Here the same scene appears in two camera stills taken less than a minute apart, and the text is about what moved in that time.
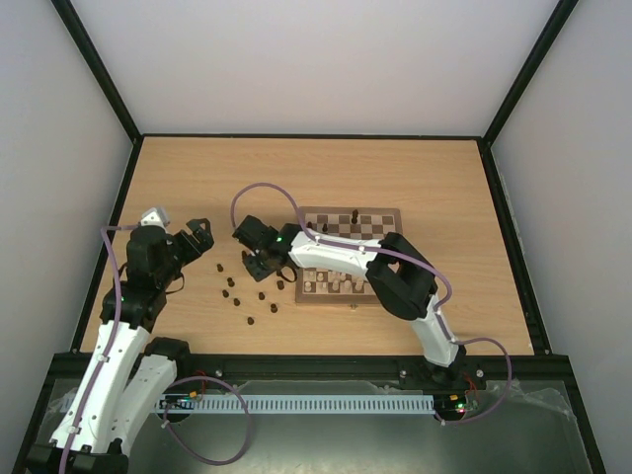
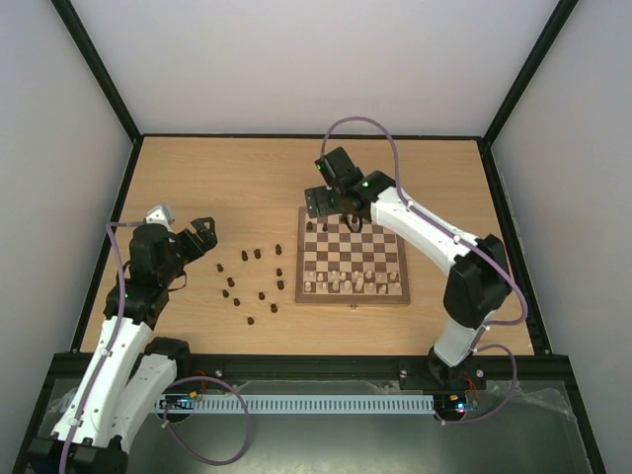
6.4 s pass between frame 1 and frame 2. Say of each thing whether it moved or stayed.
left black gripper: stayed
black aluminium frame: stayed
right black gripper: moved
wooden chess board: stayed
